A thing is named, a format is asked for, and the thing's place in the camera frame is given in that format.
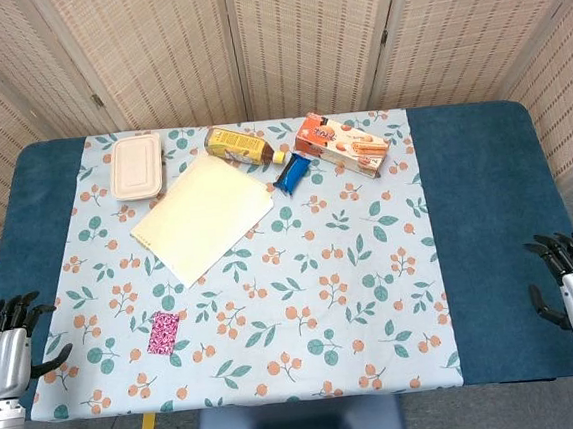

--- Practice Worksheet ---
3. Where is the grey blue seat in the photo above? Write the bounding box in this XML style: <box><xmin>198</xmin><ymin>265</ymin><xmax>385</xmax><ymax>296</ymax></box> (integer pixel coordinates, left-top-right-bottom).
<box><xmin>192</xmin><ymin>391</ymin><xmax>410</xmax><ymax>429</ymax></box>

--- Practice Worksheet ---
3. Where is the pink patterned cloth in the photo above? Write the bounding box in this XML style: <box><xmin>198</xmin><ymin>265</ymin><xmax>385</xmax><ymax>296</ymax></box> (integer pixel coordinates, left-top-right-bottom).
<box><xmin>142</xmin><ymin>308</ymin><xmax>185</xmax><ymax>359</ymax></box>

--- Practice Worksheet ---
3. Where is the orange white biscuit box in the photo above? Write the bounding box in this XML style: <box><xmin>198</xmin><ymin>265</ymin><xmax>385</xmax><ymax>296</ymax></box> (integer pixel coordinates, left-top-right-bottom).
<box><xmin>291</xmin><ymin>105</ymin><xmax>394</xmax><ymax>186</ymax></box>

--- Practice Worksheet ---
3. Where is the woven bamboo folding screen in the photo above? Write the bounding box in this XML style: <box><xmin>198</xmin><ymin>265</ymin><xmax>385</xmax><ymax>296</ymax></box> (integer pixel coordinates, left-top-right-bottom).
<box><xmin>0</xmin><ymin>0</ymin><xmax>573</xmax><ymax>251</ymax></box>

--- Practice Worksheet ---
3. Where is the floral fruit print tablecloth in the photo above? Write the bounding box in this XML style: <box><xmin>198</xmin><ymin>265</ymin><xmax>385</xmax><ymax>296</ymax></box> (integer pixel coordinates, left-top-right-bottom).
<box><xmin>6</xmin><ymin>104</ymin><xmax>465</xmax><ymax>426</ymax></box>

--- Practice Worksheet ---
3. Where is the cream cover notebook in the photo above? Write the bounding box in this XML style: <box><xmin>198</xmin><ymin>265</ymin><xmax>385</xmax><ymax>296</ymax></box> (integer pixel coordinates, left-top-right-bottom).
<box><xmin>123</xmin><ymin>148</ymin><xmax>282</xmax><ymax>294</ymax></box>

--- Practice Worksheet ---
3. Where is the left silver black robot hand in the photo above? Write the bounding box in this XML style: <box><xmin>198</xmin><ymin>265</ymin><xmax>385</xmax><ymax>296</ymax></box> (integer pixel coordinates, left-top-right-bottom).
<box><xmin>0</xmin><ymin>288</ymin><xmax>77</xmax><ymax>401</ymax></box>

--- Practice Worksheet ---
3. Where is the teal table cover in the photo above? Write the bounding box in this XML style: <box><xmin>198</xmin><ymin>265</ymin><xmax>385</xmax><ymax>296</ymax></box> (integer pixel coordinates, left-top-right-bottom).
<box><xmin>0</xmin><ymin>92</ymin><xmax>573</xmax><ymax>429</ymax></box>

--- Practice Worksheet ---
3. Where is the beige lidded lunch box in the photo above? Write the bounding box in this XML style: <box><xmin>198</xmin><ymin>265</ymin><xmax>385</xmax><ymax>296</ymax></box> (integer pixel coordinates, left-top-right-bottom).
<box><xmin>105</xmin><ymin>131</ymin><xmax>169</xmax><ymax>204</ymax></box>

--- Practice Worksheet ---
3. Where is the tea bottle yellow label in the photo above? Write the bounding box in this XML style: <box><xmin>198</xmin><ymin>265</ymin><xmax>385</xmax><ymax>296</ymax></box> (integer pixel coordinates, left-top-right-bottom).
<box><xmin>203</xmin><ymin>120</ymin><xmax>288</xmax><ymax>173</ymax></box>

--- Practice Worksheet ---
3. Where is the blue snack packet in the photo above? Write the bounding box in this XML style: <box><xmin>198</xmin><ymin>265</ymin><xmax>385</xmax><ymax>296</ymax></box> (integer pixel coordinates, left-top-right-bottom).
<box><xmin>269</xmin><ymin>150</ymin><xmax>314</xmax><ymax>197</ymax></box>

